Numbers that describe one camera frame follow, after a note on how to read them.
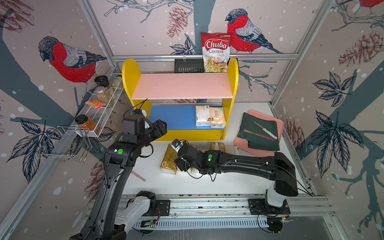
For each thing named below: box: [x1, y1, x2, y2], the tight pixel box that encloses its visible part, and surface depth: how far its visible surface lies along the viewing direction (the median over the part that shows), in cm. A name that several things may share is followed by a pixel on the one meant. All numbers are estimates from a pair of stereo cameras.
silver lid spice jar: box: [95, 86, 112, 106], surface depth 74 cm
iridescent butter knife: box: [243, 129, 277, 141], surface depth 103 cm
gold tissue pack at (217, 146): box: [210, 141, 225, 152], surface depth 90 cm
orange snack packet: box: [85, 99, 105, 110], surface depth 71 cm
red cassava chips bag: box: [201, 32, 232, 73], surface depth 85 cm
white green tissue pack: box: [195, 105, 211, 127], surface depth 90 cm
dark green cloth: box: [237, 112, 280, 151], surface depth 104 cm
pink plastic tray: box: [233, 109, 285, 157], surface depth 102 cm
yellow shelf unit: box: [123, 57, 239, 141], surface depth 79 cm
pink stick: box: [131, 170, 146, 182], surface depth 86 cm
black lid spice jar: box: [94, 75, 110, 88], surface depth 75 cm
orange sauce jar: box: [75, 114, 101, 135], surface depth 62 cm
